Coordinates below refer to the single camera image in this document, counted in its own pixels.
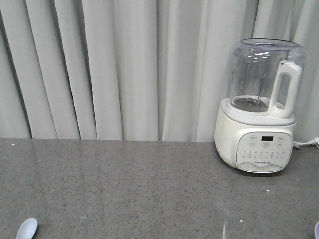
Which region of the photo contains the white power cable with plug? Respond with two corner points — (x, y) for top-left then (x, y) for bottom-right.
(292, 137), (319, 150)

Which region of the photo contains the light blue plastic spoon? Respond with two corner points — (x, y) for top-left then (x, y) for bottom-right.
(16, 218), (38, 239)

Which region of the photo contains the purple plastic bowl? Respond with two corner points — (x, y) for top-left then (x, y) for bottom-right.
(314, 222), (319, 239)

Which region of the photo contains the white pleated curtain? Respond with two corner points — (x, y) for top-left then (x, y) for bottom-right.
(0, 0), (319, 142)

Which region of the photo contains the white blender appliance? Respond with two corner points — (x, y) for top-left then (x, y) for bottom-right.
(214, 38), (306, 173)

